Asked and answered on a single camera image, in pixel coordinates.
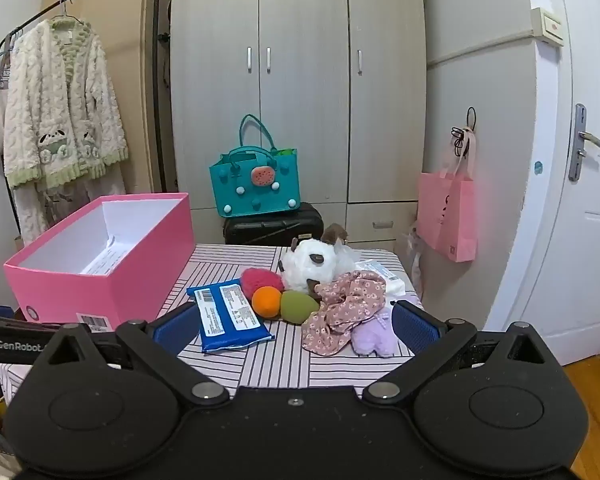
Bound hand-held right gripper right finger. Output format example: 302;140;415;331
362;300;556;406

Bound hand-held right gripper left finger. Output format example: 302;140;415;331
40;302;231;408

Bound purple plush toy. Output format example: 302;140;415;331
350;305;406;358

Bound white tissue pack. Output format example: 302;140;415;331
352;259;406;297

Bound blue wet wipes packet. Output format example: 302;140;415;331
186;280;276;356

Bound pink cardboard box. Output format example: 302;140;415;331
2;192;196;333

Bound floral fabric scrunchie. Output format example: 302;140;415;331
300;270;388;357

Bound orange egg-shaped sponge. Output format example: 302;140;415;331
251;286;283;318

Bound magenta fluffy puff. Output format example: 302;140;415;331
241;267;286;301

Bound green egg-shaped sponge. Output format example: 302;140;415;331
280;290;321;322

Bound white plush toy brown ears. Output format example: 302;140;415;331
279;224;358;295

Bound white paper sheet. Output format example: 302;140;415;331
79;237;118;277

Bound striped tablecloth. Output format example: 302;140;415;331
10;242;426;391

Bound pink tote bag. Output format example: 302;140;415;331
416;130;478;263

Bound black suitcase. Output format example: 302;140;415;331
223;202;325;247

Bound cream fluffy pajama pants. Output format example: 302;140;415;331
10;165;126;246

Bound teal felt handbag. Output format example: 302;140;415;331
209;114;299;219

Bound white door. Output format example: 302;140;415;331
525;0;600;366

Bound cream fluffy robe green trim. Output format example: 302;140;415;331
2;17;129;191

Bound beige wardrobe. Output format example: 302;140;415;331
170;0;428;241

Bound black clothes rack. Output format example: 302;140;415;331
0;0;166;196

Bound beige wooden board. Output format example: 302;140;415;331
42;0;163;196

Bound black hair ties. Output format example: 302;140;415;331
450;106;477;156

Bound metal door handle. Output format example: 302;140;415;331
568;104;600;182

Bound beige wall switch box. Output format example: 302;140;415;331
530;6;566;47

